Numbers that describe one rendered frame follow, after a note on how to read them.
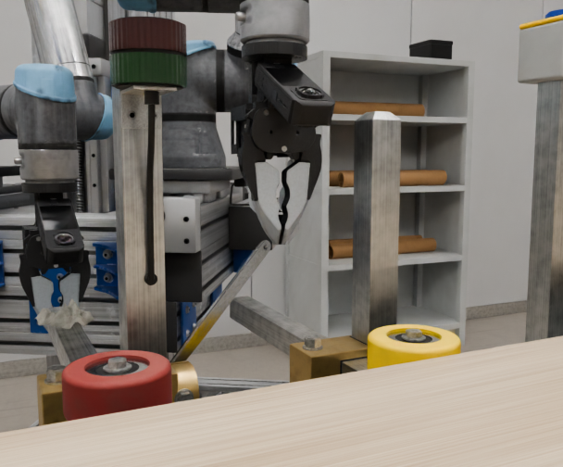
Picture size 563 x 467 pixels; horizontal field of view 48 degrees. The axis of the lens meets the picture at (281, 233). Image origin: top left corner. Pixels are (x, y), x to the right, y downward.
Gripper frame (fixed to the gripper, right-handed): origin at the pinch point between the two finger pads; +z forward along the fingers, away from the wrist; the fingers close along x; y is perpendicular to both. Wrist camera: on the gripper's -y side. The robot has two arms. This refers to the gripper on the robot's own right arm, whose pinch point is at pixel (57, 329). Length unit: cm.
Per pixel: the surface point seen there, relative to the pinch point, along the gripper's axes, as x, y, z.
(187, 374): -7.6, -35.0, -3.7
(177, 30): -6, -41, -33
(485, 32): -278, 220, -98
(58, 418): 3.8, -35.8, -2.0
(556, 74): -52, -36, -33
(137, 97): -3.7, -35.4, -28.4
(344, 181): -157, 185, -10
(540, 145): -53, -32, -25
